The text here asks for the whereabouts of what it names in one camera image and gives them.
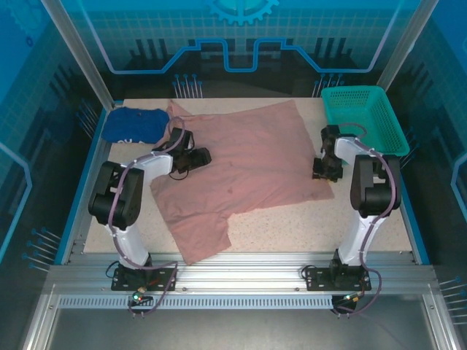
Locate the pink t-shirt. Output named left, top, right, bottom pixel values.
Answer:
left=150, top=98, right=336, bottom=266

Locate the blue folded t-shirt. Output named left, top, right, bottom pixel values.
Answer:
left=101, top=106, right=171, bottom=145

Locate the teal plastic mesh basket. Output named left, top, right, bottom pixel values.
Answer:
left=320, top=86, right=410, bottom=158

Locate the grey metal shelf plate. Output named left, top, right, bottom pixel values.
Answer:
left=46, top=308, right=437, bottom=350

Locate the aluminium side profile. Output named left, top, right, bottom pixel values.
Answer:
left=20, top=287, right=61, bottom=350
left=422, top=293, right=459, bottom=350

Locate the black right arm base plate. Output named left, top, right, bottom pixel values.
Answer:
left=302, top=267, right=371, bottom=292

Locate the aluminium rail beam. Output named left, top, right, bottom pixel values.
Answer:
left=45, top=250, right=441, bottom=297

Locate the cable connector with green light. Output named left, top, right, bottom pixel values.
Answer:
left=332, top=292, right=366, bottom=306
left=128, top=287, right=154, bottom=307

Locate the white slotted cable duct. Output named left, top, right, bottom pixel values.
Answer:
left=56, top=295, right=335, bottom=310

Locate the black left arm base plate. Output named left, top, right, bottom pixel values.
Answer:
left=111, top=268, right=179, bottom=292

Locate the aluminium frame post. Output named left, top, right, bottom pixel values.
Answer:
left=40, top=0, right=116, bottom=109
left=374, top=0, right=442, bottom=90

